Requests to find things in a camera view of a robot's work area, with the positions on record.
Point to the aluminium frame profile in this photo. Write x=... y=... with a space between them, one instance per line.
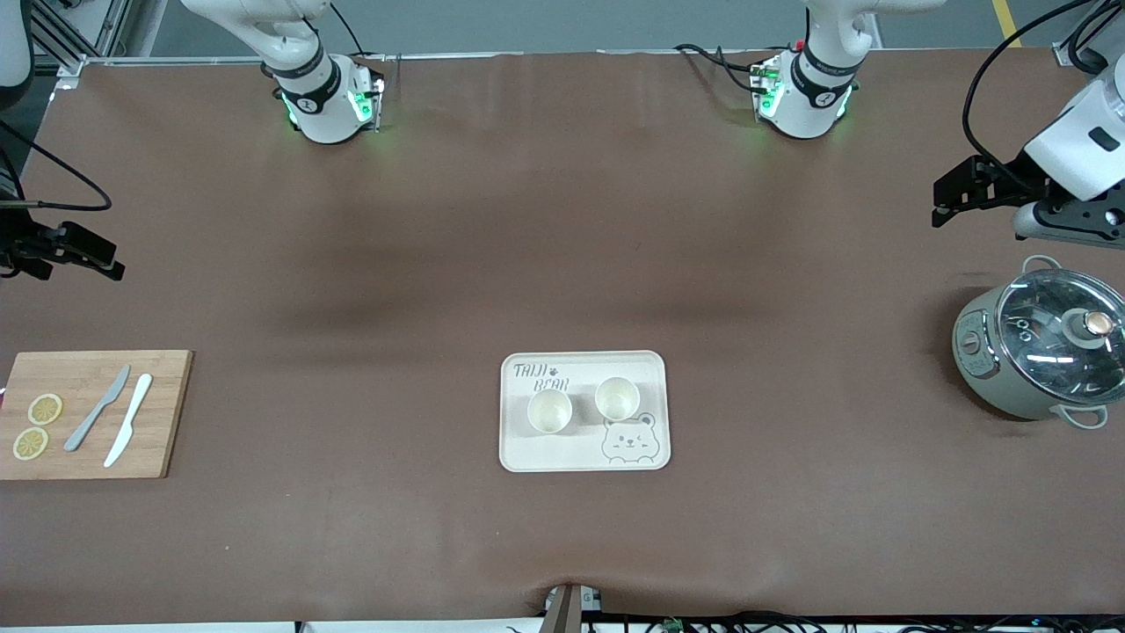
x=66 y=40

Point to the white IKEA cup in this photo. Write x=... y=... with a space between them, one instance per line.
x=616 y=398
x=550 y=411

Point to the white plastic knife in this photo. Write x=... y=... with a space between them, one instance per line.
x=129 y=422

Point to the brown table mat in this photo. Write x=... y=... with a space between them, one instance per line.
x=562 y=220

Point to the glass pot lid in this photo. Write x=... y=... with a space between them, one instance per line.
x=1046 y=321

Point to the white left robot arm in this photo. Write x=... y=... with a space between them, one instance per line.
x=804 y=105

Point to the grey-green electric cooking pot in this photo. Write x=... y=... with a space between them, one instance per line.
x=980 y=352

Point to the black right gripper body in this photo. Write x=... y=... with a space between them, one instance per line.
x=19 y=239

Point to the bamboo cutting board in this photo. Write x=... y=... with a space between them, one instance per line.
x=167 y=422

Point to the lemon slice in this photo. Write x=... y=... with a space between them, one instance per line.
x=31 y=443
x=45 y=409

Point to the grey plastic knife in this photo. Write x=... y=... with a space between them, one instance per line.
x=92 y=415

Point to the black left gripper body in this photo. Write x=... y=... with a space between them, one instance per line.
x=1003 y=178

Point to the cream bear print tray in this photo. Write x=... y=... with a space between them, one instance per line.
x=584 y=448

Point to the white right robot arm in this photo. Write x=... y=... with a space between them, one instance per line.
x=321 y=105

